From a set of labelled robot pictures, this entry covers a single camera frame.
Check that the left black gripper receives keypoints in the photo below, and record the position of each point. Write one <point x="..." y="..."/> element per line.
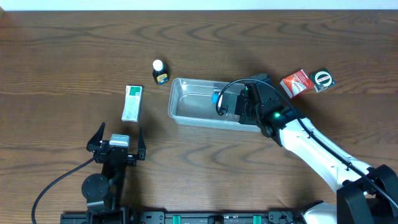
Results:
<point x="117" y="157"/>

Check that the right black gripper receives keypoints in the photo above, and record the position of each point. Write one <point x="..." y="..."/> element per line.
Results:
<point x="229" y="104"/>

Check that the blue white medicine box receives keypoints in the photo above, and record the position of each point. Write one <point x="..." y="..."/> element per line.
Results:
<point x="215" y="97"/>

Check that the red white medicine box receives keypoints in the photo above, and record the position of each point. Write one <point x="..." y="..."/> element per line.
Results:
<point x="296" y="83"/>

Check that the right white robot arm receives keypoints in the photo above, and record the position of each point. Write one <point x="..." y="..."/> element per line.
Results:
<point x="364" y="194"/>

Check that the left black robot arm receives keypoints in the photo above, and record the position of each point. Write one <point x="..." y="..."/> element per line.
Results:
<point x="103" y="191"/>

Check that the clear plastic container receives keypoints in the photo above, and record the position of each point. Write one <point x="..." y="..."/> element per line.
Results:
<point x="190" y="104"/>

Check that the green white medicine box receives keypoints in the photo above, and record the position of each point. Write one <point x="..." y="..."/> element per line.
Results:
<point x="132" y="103"/>

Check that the dark green square box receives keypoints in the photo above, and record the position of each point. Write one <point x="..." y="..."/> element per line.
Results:
<point x="322" y="80"/>

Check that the dark syrup bottle white cap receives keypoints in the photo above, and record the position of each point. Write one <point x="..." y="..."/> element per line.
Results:
<point x="160" y="72"/>

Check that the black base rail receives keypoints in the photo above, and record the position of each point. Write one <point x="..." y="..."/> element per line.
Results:
<point x="129" y="216"/>

